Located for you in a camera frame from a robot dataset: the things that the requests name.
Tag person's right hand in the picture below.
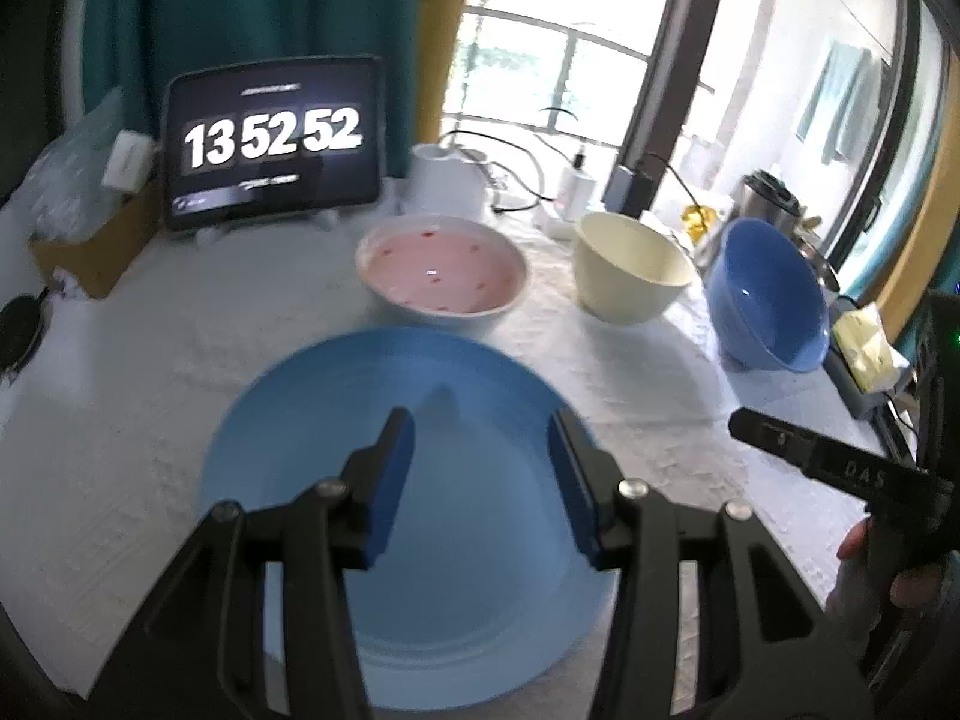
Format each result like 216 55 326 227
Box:
825 518 947 656

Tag yellow curtain left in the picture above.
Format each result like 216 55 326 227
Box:
416 0 466 143

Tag white desk lamp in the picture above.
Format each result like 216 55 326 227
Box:
406 0 587 223

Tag white charger adapter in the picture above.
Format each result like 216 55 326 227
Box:
555 151 596 223

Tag black charger adapter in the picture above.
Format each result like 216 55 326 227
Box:
602 164 656 220

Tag pink strawberry bowl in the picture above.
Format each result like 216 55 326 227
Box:
355 215 530 335

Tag tablet showing clock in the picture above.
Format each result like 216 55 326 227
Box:
160 55 386 232

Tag cardboard box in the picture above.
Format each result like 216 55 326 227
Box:
29 179 161 299

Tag teal curtain left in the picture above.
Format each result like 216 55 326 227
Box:
82 0 420 177

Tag yellow plastic bag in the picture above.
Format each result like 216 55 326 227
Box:
680 203 718 245

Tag cream bowl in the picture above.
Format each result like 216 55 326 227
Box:
573 211 697 325

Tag white small box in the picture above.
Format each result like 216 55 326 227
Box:
101 128 158 195

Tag clear plastic bag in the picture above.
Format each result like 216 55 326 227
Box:
11 86 124 244

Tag stainless steel tumbler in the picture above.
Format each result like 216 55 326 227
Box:
731 169 802 238

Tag yellow tissue pack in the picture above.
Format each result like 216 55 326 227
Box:
832 302 910 395

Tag yellow curtain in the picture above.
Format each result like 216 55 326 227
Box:
416 0 466 143
877 50 960 341

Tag large dark blue bowl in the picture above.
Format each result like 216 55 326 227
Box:
706 218 830 374

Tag black round pouch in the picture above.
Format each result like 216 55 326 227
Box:
0 289 47 377

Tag hanging light blue towel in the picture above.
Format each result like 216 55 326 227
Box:
796 43 885 166

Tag yellow curtain right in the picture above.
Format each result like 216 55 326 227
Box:
877 50 960 341

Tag white power strip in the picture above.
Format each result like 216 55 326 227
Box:
487 174 574 242

